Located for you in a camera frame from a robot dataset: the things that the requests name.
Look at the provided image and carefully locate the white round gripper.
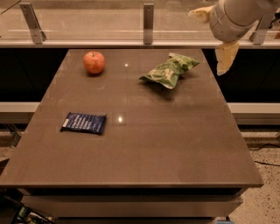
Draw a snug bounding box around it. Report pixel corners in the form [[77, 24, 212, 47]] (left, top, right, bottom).
[[188, 3, 254, 76]]

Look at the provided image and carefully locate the green jalapeno chip bag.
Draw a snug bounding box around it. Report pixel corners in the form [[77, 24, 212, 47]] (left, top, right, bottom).
[[140, 52, 199, 89]]

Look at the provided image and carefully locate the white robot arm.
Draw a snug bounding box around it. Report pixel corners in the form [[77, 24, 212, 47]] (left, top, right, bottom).
[[188, 0, 280, 75]]

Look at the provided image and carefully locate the red apple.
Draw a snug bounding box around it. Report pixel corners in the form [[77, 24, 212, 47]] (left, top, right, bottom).
[[83, 51, 105, 74]]

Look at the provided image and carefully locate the brown table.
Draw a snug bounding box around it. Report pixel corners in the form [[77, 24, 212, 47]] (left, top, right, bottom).
[[1, 49, 263, 224]]

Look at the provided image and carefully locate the glass railing panel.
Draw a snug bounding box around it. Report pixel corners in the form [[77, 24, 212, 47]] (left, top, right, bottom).
[[0, 0, 280, 42]]

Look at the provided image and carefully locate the dark blue snack packet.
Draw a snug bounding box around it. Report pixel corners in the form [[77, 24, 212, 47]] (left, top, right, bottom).
[[60, 112, 107, 135]]

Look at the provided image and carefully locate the right metal railing bracket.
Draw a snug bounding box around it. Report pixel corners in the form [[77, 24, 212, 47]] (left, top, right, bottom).
[[249, 12, 275, 45]]

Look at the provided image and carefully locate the metal railing bracket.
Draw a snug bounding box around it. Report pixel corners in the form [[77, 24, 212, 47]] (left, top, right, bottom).
[[249, 12, 275, 45], [19, 3, 46, 44], [143, 3, 154, 45]]

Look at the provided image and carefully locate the middle metal railing bracket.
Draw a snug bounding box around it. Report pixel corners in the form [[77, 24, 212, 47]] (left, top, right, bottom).
[[143, 3, 154, 45]]

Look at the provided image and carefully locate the black floor cable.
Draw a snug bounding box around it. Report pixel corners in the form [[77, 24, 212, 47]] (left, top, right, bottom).
[[248, 143, 280, 168]]

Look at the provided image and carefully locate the left metal railing bracket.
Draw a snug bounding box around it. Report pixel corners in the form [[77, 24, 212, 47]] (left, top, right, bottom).
[[19, 3, 46, 44]]

